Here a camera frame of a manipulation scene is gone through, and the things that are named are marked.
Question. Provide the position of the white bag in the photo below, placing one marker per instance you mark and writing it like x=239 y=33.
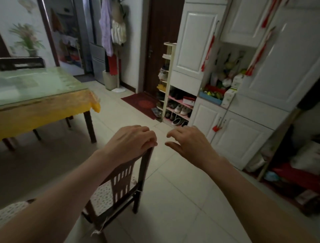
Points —
x=307 y=157

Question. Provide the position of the person's left hand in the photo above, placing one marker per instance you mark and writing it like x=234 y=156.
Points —
x=127 y=145

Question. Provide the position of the red hanging garment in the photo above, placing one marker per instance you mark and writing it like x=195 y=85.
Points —
x=113 y=64

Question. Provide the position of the dark wooden slatted chair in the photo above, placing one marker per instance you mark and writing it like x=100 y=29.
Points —
x=141 y=175

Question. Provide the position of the person's right hand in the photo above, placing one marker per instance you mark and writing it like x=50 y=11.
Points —
x=193 y=147

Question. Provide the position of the pair of grey shoes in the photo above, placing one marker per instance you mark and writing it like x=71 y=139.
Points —
x=178 y=122

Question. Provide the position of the narrow white shoe rack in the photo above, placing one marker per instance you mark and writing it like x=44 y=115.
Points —
x=166 y=82

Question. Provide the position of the wooden pole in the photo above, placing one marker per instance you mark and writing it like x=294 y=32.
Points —
x=277 y=145

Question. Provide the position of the person's left forearm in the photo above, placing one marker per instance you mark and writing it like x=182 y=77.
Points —
x=57 y=200

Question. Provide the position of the red cloth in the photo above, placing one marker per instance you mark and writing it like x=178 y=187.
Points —
x=297 y=176

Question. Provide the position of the glass-topped dining table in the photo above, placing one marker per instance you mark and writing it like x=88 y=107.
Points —
x=37 y=85

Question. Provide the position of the yellow tablecloth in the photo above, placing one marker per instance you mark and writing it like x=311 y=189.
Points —
x=45 y=112

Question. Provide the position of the blue tray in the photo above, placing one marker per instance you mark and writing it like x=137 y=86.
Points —
x=210 y=98

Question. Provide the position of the white coat stand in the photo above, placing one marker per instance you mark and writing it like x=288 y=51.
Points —
x=119 y=75

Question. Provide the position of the red tassel ornament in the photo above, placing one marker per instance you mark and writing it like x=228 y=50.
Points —
x=258 y=55
x=208 y=52
x=268 y=13

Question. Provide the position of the small red knot ornament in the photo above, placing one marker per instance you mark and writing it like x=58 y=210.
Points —
x=217 y=128

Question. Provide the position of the pair of white sneakers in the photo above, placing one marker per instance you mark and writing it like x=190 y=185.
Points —
x=182 y=109

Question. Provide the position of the purple hanging garment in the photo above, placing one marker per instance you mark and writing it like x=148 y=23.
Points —
x=106 y=27

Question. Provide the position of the white ruffled hanging garment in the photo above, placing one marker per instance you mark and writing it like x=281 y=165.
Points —
x=118 y=32

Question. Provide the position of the white cabinet unit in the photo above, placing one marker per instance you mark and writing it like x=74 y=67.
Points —
x=262 y=87

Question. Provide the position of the beige waste bin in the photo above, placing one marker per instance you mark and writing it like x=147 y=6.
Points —
x=109 y=80

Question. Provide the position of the person's left fingers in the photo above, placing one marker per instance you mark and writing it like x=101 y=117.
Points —
x=150 y=139

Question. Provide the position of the white carton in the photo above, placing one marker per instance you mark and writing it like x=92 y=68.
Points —
x=228 y=97
x=238 y=81

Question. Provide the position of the person's right forearm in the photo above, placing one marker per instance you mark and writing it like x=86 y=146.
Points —
x=252 y=205

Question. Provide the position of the brown wooden door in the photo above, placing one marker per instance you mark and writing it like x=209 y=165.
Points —
x=162 y=45

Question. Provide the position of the person's right thumb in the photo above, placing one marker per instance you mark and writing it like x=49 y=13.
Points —
x=172 y=145

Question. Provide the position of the white patterned seat cushion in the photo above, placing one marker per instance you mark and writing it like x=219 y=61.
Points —
x=101 y=197
x=11 y=212

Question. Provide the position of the silver refrigerator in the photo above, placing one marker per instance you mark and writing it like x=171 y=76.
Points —
x=96 y=45

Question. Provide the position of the red and white shoe box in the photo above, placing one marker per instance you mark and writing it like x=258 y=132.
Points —
x=189 y=102

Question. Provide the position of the red doormat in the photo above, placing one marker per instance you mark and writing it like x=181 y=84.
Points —
x=143 y=104

